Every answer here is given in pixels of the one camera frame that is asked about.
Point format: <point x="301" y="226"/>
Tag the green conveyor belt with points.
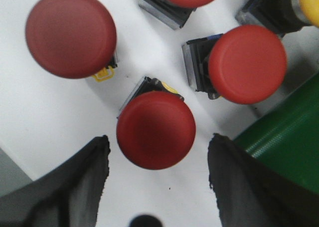
<point x="286" y="139"/>

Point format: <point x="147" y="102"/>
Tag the red mushroom push button top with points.
<point x="173" y="13"/>

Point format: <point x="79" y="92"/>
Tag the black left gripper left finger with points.
<point x="68" y="196"/>

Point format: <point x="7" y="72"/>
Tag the red mushroom push button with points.
<point x="245" y="65"/>
<point x="155" y="128"/>
<point x="173" y="13"/>
<point x="71" y="38"/>

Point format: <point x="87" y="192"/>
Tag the yellow mushroom push button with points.
<point x="280" y="16"/>

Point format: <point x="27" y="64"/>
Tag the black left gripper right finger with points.
<point x="249" y="194"/>

